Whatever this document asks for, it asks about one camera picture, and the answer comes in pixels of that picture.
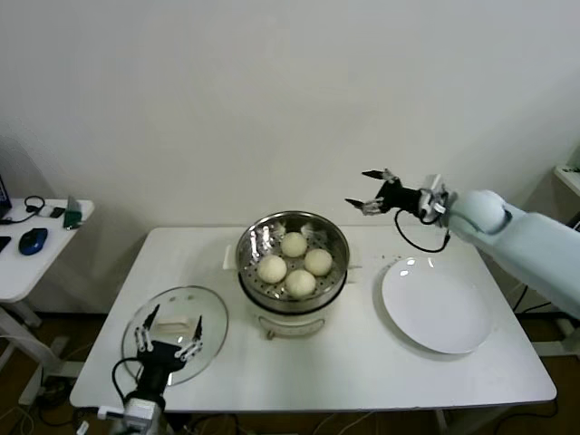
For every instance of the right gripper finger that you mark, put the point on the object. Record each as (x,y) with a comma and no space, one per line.
(362,205)
(376,173)

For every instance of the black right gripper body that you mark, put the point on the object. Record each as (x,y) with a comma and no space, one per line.
(399,197)

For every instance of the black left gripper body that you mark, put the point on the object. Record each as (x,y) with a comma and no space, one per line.
(158,358)

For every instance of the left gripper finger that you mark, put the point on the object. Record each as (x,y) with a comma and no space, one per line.
(151,317)
(198,333)

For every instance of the round glass pot lid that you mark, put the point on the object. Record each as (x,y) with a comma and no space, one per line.
(213,308)

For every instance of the white steamed baozi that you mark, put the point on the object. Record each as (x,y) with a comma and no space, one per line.
(293,244)
(272,268)
(300,283)
(318,262)

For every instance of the pale right robot arm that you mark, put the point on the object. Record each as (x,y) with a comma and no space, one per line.
(521,244)

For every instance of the pale left robot arm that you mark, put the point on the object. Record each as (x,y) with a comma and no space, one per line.
(145,427)

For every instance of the stainless steel steamer basket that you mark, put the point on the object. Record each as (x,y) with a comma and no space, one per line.
(335,272)

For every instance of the small dark crumbs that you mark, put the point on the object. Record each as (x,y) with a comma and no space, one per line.
(385,256)

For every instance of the white electric cooker base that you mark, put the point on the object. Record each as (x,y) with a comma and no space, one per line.
(290,324)

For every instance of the large white plate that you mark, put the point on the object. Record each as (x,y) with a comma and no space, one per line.
(435,303)

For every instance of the green standing gadget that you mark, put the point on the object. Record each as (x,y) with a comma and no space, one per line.
(72,215)

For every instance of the white side table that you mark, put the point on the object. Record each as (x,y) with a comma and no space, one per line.
(27,272)

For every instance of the blue black computer mouse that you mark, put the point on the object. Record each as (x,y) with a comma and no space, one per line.
(33,240)

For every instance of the small dark phone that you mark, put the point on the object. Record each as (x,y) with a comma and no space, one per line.
(57,211)

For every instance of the small white adapter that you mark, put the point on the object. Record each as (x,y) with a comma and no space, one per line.
(45,210)

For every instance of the flat black device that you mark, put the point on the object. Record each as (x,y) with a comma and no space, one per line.
(4,244)

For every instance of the white shelf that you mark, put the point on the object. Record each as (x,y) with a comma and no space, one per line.
(568,181)

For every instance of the laptop with blue screen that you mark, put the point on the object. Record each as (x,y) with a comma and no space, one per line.
(3,192)

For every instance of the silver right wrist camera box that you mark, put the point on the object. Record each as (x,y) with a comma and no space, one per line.
(436,195)

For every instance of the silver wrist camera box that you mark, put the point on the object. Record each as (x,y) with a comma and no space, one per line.
(436,195)
(138,408)

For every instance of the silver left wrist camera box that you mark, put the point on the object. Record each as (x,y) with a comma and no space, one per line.
(138,408)

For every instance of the white table foot frame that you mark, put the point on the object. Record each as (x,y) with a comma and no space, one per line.
(566,333)

